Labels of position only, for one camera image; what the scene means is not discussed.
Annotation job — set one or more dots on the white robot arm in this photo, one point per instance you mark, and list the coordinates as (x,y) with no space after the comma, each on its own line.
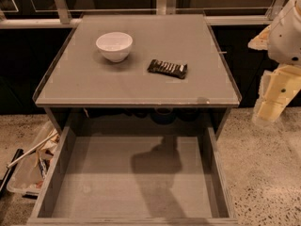
(291,13)

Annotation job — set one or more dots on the white stick in bin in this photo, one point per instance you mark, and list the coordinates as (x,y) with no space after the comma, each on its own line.
(15,161)

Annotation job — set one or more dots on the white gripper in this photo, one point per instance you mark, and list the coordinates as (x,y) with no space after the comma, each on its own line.
(286,38)

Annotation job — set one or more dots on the white ceramic bowl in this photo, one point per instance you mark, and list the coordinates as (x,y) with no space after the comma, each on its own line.
(115,46)

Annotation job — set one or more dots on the metal railing frame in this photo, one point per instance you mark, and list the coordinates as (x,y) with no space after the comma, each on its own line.
(68,13)

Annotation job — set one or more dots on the black rxbar chocolate wrapper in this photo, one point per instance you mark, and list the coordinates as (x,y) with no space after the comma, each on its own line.
(168,68)

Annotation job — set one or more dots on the clear plastic bin with clutter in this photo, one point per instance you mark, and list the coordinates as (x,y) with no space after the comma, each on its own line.
(31,171)

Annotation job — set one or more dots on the black flat object on floor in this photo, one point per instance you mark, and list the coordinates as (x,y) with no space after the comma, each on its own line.
(8,174)

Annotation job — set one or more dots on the grey cabinet with glass top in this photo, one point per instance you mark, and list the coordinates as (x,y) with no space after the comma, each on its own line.
(82,77)

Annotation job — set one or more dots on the open grey top drawer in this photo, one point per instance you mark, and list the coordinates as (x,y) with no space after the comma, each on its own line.
(124,177)

